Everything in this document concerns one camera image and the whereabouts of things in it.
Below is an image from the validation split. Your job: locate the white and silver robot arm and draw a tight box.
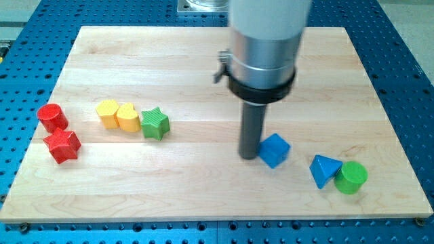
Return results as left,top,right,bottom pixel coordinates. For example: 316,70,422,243
214,0,312,104

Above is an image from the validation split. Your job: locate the green star block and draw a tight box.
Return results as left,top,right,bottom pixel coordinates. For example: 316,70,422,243
141,107,170,141

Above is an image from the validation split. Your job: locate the blue cube block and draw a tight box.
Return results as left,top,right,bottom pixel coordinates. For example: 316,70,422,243
258,134,291,169

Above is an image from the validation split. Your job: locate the red star block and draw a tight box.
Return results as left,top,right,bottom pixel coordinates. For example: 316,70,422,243
43,128,81,164

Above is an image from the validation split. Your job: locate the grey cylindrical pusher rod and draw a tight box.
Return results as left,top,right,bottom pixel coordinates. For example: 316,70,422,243
238,102,267,160

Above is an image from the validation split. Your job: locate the light wooden board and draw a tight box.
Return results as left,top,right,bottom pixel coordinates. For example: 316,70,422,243
1,26,433,223

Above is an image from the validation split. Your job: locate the yellow heart block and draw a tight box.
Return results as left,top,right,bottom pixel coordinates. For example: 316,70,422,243
117,102,141,132

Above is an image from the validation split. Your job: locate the yellow pentagon block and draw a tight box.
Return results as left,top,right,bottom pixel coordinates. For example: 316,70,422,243
96,100,119,129

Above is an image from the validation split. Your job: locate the blue triangular prism block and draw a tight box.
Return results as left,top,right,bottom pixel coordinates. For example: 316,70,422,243
309,155,343,189

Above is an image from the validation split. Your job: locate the green cylinder block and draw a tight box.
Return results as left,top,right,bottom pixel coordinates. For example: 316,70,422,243
334,161,368,195

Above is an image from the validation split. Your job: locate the red cylinder block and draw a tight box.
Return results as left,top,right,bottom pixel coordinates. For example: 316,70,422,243
37,104,68,134

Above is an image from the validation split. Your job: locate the blue perforated metal table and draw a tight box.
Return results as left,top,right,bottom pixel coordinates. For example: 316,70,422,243
1,1,433,243

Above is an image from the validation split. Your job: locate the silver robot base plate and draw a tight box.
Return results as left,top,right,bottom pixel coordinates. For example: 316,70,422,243
176,0,229,13

